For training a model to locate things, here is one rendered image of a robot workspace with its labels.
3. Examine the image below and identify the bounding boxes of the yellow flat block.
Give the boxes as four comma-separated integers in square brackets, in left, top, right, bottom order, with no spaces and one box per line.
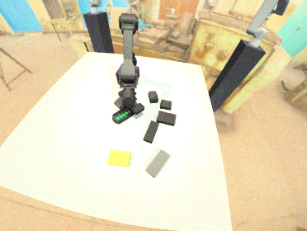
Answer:
[107,150,131,167]

